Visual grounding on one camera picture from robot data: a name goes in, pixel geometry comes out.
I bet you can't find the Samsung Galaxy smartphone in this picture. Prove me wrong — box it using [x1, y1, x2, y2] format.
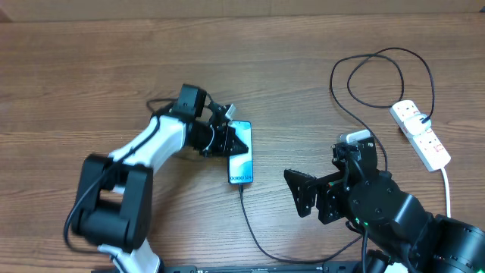
[228, 121, 253, 184]

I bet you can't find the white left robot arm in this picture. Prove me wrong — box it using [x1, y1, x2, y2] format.
[63, 84, 253, 273]

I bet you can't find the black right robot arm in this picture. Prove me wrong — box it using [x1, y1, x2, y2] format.
[283, 137, 484, 272]

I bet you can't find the white charger plug adapter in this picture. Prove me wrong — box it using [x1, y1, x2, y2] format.
[403, 114, 431, 138]

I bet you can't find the white power strip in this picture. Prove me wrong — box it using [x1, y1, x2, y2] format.
[390, 100, 451, 171]

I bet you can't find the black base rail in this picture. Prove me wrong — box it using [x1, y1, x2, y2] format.
[90, 260, 365, 273]

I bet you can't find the white power strip cord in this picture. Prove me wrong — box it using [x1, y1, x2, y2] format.
[439, 167, 452, 219]

